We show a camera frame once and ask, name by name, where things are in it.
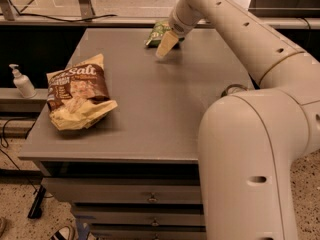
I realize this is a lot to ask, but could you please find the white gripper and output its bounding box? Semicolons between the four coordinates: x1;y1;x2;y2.
156;0;204;58

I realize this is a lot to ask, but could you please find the green jalapeno chip bag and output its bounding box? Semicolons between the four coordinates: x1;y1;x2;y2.
145;20;171;48

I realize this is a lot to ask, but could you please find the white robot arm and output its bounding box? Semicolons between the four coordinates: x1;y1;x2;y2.
156;0;320;240

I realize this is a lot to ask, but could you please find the brown sea salt chip bag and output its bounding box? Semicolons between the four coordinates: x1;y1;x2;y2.
47;54;118;131

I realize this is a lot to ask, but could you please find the green soda can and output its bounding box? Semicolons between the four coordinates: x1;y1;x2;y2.
221;84;248;97

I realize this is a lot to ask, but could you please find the grey drawer cabinet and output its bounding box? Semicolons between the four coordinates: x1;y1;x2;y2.
18;28;255;240

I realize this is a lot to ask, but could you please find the white pump dispenser bottle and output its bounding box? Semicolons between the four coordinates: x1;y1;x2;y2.
9;64;36;98

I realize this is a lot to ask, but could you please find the top grey drawer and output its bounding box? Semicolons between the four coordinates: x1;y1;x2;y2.
42;178;202;204

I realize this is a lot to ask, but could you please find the grey drawer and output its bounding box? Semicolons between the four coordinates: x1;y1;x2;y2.
72;205;205;226
42;178;202;204
90;225;207;240

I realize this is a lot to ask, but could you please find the middle grey drawer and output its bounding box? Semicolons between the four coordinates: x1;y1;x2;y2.
72;205;205;226

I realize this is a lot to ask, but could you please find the bottom grey drawer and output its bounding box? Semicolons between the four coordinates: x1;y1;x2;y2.
90;225;207;240

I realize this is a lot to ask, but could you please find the striped sandal shoe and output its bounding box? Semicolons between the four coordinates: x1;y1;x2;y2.
50;226;75;240

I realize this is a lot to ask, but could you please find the black cable on ledge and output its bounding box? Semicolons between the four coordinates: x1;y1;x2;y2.
0;0;118;23

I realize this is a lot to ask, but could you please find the grey window frame rail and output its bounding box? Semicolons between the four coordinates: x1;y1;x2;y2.
1;0;320;28

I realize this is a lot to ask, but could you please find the black floor cable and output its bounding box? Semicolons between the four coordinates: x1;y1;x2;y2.
0;117;48;198

